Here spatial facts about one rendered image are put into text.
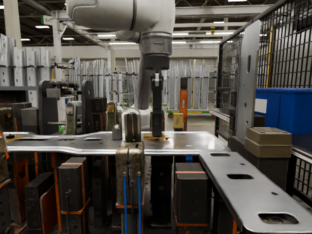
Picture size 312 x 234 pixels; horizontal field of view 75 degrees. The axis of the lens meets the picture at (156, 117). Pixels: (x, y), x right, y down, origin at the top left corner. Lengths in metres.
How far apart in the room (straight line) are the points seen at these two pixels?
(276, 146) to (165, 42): 0.38
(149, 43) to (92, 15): 0.16
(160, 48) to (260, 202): 0.43
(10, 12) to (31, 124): 8.07
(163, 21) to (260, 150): 0.41
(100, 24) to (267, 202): 0.52
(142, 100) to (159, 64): 0.76
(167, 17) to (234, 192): 0.46
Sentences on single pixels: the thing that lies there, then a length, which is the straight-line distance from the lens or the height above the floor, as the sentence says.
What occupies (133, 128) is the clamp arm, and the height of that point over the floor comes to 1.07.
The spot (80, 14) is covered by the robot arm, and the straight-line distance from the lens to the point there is 0.58.
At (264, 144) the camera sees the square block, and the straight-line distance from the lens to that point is 0.53.
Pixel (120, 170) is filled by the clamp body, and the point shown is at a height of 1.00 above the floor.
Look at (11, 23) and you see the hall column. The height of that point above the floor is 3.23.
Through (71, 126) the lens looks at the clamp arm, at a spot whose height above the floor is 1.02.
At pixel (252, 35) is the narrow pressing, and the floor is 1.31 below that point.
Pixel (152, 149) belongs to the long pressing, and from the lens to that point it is 0.54.
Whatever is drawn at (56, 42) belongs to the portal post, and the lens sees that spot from 7.59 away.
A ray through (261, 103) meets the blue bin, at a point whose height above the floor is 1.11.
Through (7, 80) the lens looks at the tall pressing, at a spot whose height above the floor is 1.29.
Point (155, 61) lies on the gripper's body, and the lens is 0.59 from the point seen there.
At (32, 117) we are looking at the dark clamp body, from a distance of 0.92.
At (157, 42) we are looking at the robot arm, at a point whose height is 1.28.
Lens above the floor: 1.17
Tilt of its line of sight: 9 degrees down
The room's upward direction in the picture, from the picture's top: straight up
